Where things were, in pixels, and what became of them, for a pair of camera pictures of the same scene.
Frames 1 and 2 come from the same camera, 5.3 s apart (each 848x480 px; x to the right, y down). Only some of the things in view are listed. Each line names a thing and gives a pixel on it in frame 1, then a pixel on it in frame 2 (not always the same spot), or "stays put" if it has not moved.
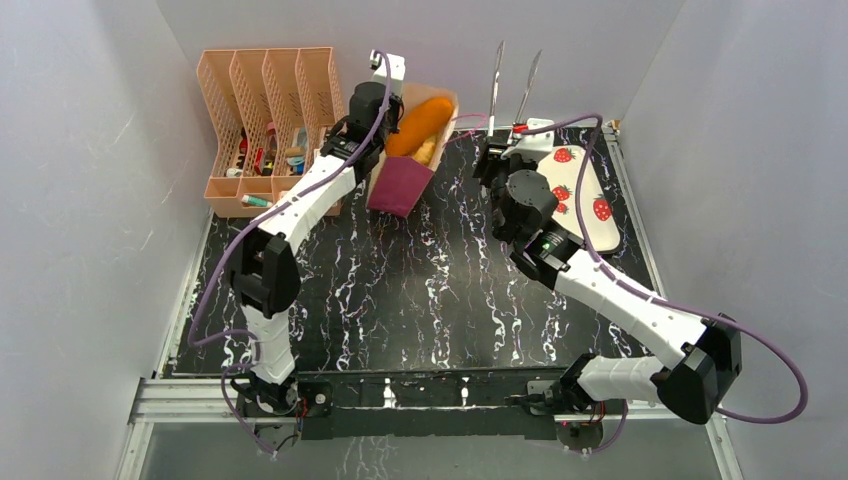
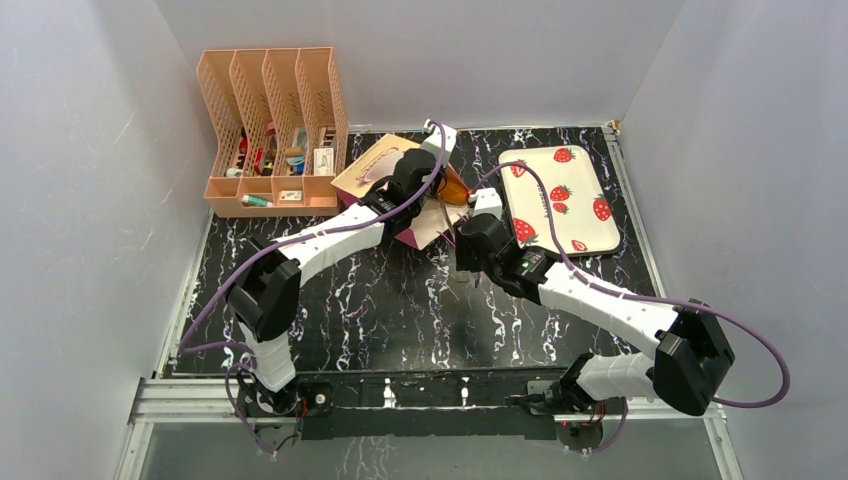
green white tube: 256,201 stays put
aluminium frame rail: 204,399 stays put
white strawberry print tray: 563,166 stays put
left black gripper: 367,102 → 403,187
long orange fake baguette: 420,123 → 452,190
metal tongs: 496,84 → 475,274
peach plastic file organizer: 270,110 stays put
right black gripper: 500,149 → 468,258
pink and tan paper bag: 442,139 → 435,217
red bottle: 271,129 stays put
